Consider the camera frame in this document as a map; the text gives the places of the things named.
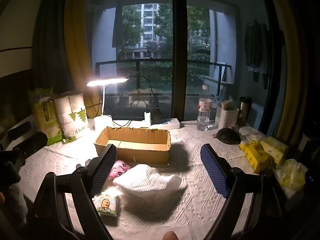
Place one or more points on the yellow curtain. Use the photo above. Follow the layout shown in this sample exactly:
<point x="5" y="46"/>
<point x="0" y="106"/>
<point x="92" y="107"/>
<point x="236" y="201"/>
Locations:
<point x="80" y="42"/>

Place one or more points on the black round pouch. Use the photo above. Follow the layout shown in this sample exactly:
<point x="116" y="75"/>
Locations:
<point x="227" y="135"/>

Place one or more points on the white power strip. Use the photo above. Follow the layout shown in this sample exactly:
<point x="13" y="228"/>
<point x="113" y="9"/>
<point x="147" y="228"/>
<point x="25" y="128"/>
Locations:
<point x="170" y="123"/>

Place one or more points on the pink plush toy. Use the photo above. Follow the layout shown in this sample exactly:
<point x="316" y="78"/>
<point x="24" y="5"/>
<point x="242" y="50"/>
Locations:
<point x="120" y="168"/>

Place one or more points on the hanging dark clothes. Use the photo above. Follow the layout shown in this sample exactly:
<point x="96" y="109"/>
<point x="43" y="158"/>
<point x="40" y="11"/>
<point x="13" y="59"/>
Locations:
<point x="255" y="45"/>

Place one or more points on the white textured tablecloth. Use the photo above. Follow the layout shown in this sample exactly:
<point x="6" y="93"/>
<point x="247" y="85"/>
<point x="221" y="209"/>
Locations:
<point x="195" y="205"/>

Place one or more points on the yellow plastic bag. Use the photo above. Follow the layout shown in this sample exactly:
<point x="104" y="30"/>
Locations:
<point x="292" y="175"/>

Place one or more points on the cardboard box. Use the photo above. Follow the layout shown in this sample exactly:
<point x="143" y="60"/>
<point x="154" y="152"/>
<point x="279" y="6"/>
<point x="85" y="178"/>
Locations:
<point x="140" y="155"/>

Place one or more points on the bag of paper cups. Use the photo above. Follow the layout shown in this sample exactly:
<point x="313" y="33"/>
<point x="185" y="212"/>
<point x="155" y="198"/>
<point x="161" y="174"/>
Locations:
<point x="72" y="120"/>

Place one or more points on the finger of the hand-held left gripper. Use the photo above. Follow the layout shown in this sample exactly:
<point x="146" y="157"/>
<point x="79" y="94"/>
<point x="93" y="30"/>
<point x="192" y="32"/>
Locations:
<point x="21" y="128"/>
<point x="35" y="141"/>

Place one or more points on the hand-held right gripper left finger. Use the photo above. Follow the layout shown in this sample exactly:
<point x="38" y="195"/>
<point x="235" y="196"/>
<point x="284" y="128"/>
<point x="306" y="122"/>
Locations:
<point x="105" y="172"/>

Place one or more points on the white desk lamp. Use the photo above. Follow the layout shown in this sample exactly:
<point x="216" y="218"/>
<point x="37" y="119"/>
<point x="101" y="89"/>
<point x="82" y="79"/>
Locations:
<point x="107" y="81"/>

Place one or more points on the black balcony railing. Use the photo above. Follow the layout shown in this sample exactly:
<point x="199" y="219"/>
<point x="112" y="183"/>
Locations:
<point x="160" y="61"/>

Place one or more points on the yellow printed tissue pack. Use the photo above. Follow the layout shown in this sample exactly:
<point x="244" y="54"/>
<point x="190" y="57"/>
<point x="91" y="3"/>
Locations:
<point x="255" y="156"/>

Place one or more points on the white perforated basket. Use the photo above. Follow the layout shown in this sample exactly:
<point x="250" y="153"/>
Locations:
<point x="227" y="118"/>

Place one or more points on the clear water bottle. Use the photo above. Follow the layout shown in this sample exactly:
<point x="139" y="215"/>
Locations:
<point x="203" y="110"/>

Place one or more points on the dark window frame post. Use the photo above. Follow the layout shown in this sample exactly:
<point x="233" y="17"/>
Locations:
<point x="179" y="55"/>

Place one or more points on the white textured towel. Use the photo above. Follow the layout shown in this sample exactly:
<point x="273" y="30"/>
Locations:
<point x="147" y="177"/>

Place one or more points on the white charger plug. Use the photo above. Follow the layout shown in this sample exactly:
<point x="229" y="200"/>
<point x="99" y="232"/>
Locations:
<point x="147" y="118"/>

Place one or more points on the cartoon bear tissue pack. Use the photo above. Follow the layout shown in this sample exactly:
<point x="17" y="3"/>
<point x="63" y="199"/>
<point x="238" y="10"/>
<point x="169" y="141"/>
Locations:
<point x="107" y="205"/>

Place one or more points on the dark curtain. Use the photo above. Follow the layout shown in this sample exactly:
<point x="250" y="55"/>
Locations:
<point x="50" y="42"/>

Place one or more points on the white crumpled paper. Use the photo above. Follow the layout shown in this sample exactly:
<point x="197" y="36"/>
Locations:
<point x="250" y="132"/>

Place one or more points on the black power adapter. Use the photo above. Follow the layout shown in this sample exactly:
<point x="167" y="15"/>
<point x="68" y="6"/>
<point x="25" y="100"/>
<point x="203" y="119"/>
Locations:
<point x="156" y="115"/>

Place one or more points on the green and white carton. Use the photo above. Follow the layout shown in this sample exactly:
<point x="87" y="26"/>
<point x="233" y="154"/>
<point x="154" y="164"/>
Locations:
<point x="47" y="120"/>

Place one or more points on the person's right hand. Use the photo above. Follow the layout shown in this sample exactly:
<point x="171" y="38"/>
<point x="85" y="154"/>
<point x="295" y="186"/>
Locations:
<point x="170" y="236"/>

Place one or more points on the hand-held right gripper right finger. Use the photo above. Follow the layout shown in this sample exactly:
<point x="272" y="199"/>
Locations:
<point x="215" y="170"/>

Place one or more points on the pale yellow tissue pack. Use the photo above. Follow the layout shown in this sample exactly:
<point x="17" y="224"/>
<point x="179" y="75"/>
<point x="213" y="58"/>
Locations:
<point x="275" y="148"/>

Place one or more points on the metal thermos flask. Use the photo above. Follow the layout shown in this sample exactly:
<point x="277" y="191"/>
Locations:
<point x="245" y="110"/>

